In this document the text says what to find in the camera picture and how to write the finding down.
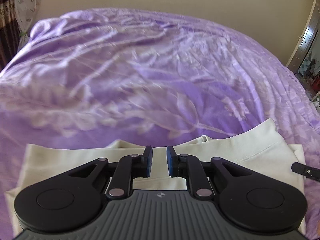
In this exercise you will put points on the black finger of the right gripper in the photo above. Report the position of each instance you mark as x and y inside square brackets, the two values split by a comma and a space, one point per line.
[306, 171]

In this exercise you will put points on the white wardrobe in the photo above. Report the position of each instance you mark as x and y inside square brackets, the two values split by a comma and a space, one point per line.
[305, 40]

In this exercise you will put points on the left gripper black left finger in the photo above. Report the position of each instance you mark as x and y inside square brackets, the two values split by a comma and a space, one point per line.
[125, 171]

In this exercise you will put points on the brown striped curtain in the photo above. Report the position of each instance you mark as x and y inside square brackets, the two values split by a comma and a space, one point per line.
[10, 32]

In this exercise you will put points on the purple floral bed cover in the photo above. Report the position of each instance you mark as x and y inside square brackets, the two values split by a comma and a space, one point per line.
[88, 78]

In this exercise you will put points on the white printed t-shirt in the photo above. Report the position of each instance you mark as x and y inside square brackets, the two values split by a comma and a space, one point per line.
[261, 149]

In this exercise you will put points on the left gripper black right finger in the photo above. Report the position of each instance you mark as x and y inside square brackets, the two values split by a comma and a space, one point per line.
[189, 168]

